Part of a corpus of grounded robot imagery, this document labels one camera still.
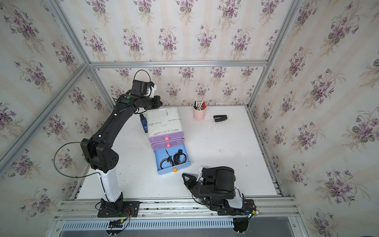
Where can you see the aluminium mounting rail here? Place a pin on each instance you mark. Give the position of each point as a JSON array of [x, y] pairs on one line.
[[163, 208]]

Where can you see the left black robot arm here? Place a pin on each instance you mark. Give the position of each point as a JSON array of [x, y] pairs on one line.
[[98, 150]]

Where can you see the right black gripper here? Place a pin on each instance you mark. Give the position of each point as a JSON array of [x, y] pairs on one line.
[[192, 180]]

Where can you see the blue bottom drawer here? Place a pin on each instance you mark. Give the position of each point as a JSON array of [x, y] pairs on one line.
[[167, 168]]

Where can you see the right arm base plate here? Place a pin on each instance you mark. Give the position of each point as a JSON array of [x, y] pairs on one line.
[[243, 207]]

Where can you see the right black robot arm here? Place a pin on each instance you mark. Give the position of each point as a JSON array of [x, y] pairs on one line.
[[215, 189]]

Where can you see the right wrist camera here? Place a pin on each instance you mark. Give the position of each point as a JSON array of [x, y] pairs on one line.
[[200, 172]]

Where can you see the black earphones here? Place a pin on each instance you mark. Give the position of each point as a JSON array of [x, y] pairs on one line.
[[179, 158], [168, 159]]

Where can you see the white drawer cabinet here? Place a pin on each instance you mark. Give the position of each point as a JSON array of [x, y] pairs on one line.
[[162, 121]]

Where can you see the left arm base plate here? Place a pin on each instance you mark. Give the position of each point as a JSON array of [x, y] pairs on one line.
[[128, 208]]

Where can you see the black stapler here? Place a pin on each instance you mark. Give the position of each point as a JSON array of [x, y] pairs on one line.
[[220, 118]]

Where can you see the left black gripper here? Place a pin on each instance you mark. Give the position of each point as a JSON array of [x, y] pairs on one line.
[[156, 99]]

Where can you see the purple top drawer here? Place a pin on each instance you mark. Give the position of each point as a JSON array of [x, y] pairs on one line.
[[166, 137]]

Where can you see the pink pen holder cup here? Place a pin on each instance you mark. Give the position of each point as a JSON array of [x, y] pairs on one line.
[[199, 110]]

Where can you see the purple drawer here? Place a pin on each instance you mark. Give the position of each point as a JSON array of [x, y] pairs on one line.
[[166, 137], [168, 144]]

